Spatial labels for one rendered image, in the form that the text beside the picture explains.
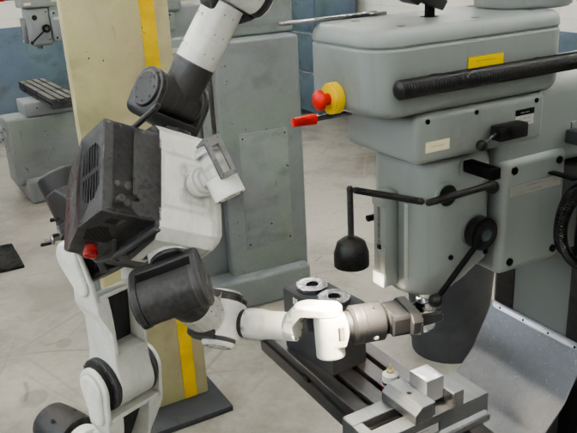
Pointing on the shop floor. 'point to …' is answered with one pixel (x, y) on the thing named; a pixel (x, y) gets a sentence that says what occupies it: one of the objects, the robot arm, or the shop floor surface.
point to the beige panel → (115, 100)
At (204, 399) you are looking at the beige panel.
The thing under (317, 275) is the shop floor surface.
